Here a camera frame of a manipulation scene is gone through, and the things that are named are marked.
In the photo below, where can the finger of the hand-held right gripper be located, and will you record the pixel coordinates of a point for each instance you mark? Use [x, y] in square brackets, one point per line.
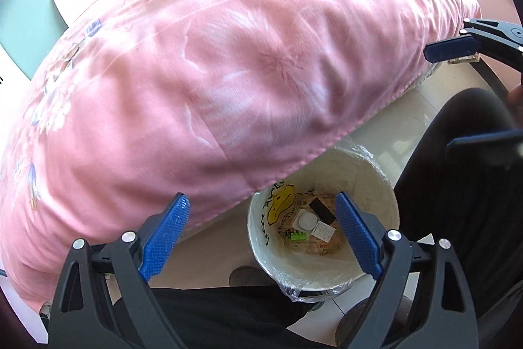
[486, 148]
[449, 49]

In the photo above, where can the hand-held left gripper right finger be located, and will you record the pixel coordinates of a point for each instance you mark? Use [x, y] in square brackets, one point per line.
[359, 236]

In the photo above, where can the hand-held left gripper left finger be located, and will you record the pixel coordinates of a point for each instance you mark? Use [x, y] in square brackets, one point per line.
[163, 240]

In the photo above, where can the small white box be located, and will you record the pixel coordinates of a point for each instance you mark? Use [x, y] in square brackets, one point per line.
[325, 231]

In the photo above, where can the white trash bin with liner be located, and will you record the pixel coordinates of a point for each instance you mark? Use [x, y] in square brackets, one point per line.
[367, 185]

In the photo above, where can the small green item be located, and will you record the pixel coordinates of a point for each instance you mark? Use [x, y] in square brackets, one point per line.
[299, 237]

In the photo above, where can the grey shoe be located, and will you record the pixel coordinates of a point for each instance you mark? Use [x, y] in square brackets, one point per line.
[249, 276]

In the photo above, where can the cream wardrobe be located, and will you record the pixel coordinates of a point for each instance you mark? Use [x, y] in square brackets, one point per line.
[8, 67]

